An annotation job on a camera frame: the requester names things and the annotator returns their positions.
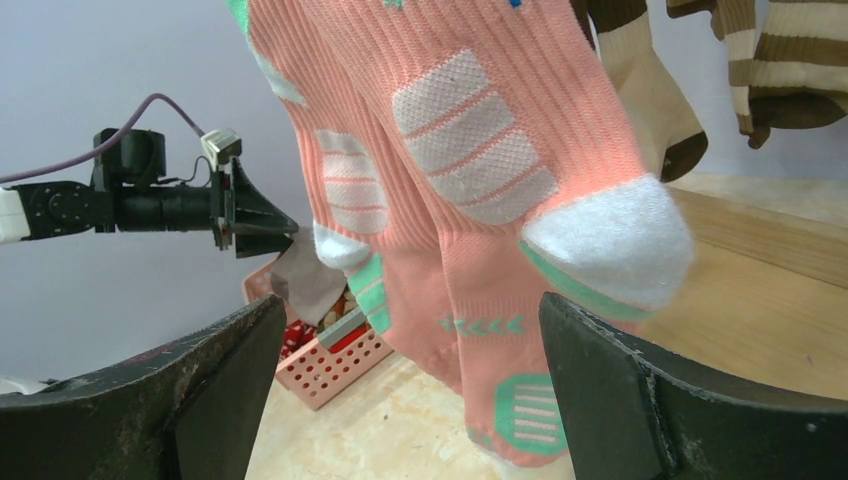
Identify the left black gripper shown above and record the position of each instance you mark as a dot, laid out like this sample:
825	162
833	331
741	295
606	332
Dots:
258	226

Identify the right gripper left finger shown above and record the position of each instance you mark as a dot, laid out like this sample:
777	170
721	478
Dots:
189	409

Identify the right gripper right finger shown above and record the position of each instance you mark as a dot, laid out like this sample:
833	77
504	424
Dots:
633	409

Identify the grey brown sock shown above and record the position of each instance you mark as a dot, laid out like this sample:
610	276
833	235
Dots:
309	288

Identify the pink patterned sock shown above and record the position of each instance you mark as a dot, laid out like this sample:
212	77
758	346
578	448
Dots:
369	220
525	157

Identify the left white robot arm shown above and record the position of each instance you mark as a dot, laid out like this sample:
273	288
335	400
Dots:
129	191

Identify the wooden hanger stand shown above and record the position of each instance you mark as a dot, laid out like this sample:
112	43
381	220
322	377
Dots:
767	296

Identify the red patterned sock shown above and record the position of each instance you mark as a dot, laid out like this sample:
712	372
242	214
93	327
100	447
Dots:
298	333

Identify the pink plastic basket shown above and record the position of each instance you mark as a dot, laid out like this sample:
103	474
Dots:
315	375

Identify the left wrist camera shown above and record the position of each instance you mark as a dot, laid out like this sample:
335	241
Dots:
220	147

